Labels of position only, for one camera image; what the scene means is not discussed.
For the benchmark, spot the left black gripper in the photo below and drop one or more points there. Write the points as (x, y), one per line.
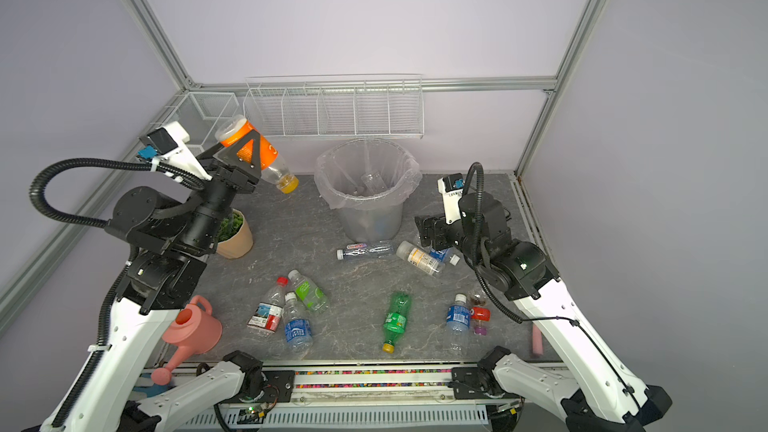
(238, 179)

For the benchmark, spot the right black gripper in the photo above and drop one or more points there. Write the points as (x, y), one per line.
(430, 227)

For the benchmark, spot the orange label bottle yellow cap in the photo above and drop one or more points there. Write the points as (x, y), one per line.
(237, 135)

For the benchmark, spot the green soda bottle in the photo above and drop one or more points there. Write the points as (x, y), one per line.
(395, 323)

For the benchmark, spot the lime green label bottle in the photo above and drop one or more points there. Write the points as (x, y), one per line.
(311, 295)

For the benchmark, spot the blue label white cap bottle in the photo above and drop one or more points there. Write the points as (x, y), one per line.
(297, 327)

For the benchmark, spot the red cap clear bottle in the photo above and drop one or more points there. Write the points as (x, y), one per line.
(267, 316)

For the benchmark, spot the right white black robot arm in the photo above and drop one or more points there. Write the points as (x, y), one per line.
(599, 393)

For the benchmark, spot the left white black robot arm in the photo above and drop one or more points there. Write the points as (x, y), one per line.
(169, 242)

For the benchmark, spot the grey mesh waste bin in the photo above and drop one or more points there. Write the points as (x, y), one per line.
(373, 225)

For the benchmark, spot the clear plastic bin liner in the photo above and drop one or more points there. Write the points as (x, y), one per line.
(338, 174)

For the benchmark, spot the clear bottle blue label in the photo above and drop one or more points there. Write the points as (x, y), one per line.
(446, 256)

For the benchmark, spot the frosted bottle yellow label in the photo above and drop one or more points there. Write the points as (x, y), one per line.
(419, 258)

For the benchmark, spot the Ganten clear water bottle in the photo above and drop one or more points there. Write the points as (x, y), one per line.
(365, 250)

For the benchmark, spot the green plant in beige pot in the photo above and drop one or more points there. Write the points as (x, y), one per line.
(234, 238)

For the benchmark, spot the small blue label water bottle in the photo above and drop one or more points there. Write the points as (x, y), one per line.
(457, 323)

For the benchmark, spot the purple pink toy shovel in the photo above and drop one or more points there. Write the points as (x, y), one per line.
(537, 348)

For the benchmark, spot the pink round toy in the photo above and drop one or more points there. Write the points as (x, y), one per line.
(194, 331)

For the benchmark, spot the white mesh wall basket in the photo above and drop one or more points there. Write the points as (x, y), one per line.
(201, 114)

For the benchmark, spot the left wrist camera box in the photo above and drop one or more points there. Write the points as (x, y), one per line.
(168, 145)

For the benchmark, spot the white wire wall rack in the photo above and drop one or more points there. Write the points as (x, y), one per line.
(336, 106)

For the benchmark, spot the aluminium rail with beads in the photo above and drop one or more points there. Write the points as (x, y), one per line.
(406, 384)

